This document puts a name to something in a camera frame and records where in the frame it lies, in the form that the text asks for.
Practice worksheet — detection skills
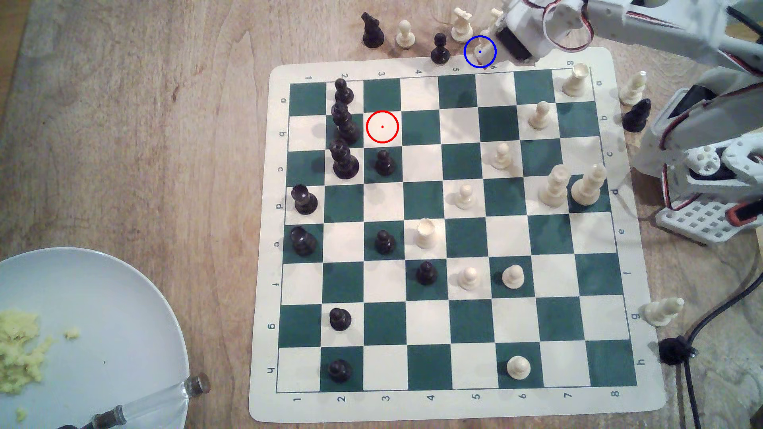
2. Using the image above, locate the black chess knight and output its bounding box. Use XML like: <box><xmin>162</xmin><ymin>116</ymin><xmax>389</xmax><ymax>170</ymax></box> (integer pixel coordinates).
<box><xmin>360</xmin><ymin>12</ymin><xmax>386</xmax><ymax>50</ymax></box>
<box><xmin>289</xmin><ymin>226</ymin><xmax>318</xmax><ymax>258</ymax></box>

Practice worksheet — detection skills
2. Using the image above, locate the green white chess mat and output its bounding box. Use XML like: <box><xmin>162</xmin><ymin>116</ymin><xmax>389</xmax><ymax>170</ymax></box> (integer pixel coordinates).
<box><xmin>247</xmin><ymin>46</ymin><xmax>667</xmax><ymax>425</ymax></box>

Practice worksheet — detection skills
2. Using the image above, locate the clear handled utensil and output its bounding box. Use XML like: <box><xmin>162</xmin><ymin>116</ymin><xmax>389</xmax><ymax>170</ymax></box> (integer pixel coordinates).
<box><xmin>58</xmin><ymin>373</ymin><xmax>212</xmax><ymax>429</ymax></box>

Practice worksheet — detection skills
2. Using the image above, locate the black chess rook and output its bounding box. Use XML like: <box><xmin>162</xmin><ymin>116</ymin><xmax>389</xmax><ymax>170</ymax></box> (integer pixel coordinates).
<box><xmin>290</xmin><ymin>184</ymin><xmax>319</xmax><ymax>216</ymax></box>

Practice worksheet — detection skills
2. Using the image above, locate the white chess bishop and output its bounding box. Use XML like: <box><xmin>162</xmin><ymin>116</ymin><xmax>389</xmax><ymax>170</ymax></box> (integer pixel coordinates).
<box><xmin>618</xmin><ymin>70</ymin><xmax>649</xmax><ymax>107</ymax></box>

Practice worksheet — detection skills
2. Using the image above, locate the red white servo wire loop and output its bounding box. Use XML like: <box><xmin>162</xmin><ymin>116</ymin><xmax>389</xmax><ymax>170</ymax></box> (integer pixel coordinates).
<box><xmin>540</xmin><ymin>0</ymin><xmax>596</xmax><ymax>54</ymax></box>

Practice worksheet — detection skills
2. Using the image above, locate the black table cable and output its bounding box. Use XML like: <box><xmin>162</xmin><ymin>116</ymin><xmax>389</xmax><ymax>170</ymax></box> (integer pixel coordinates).
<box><xmin>681</xmin><ymin>277</ymin><xmax>763</xmax><ymax>429</ymax></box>

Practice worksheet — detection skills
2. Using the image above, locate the black cable clip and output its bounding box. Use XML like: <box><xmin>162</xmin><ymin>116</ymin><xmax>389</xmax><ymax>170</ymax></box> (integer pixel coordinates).
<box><xmin>658</xmin><ymin>336</ymin><xmax>699</xmax><ymax>367</ymax></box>

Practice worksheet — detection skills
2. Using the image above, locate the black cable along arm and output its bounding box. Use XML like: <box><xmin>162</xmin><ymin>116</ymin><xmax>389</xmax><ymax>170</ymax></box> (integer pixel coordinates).
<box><xmin>724</xmin><ymin>3</ymin><xmax>763</xmax><ymax>40</ymax></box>

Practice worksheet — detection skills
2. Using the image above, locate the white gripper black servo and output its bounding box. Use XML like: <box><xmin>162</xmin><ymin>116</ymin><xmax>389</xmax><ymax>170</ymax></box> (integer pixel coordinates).
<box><xmin>489</xmin><ymin>0</ymin><xmax>556</xmax><ymax>64</ymax></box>

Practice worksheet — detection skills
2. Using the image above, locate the small white chess piece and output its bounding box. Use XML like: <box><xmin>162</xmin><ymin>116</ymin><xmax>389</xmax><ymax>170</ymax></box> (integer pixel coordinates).
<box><xmin>474</xmin><ymin>36</ymin><xmax>498</xmax><ymax>68</ymax></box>

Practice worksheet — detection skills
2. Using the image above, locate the yellow food pile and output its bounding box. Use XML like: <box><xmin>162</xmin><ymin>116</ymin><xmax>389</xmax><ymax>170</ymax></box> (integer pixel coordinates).
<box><xmin>0</xmin><ymin>309</ymin><xmax>54</xmax><ymax>395</ymax></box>

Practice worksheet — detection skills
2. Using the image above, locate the tall black chess piece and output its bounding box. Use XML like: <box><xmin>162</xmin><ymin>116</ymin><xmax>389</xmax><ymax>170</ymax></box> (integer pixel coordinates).
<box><xmin>331</xmin><ymin>101</ymin><xmax>361</xmax><ymax>146</ymax></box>
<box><xmin>329</xmin><ymin>139</ymin><xmax>361</xmax><ymax>181</ymax></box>

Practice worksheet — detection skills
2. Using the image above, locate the black pawn off-board right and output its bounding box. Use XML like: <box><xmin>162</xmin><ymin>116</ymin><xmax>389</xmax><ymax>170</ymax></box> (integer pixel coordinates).
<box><xmin>621</xmin><ymin>98</ymin><xmax>652</xmax><ymax>133</ymax></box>

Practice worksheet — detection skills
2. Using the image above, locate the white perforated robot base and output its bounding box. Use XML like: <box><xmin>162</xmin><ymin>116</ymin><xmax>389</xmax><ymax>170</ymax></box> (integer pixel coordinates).
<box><xmin>655</xmin><ymin>198</ymin><xmax>763</xmax><ymax>246</ymax></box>

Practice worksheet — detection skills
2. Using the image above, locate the pale blue plate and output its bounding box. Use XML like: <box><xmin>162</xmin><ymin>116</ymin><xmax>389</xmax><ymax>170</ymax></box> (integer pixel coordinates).
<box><xmin>0</xmin><ymin>247</ymin><xmax>190</xmax><ymax>429</ymax></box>

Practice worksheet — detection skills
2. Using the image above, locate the white chess rook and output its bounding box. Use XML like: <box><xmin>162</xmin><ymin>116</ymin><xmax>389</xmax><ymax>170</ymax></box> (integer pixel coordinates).
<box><xmin>414</xmin><ymin>217</ymin><xmax>441</xmax><ymax>250</ymax></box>
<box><xmin>562</xmin><ymin>62</ymin><xmax>591</xmax><ymax>99</ymax></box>

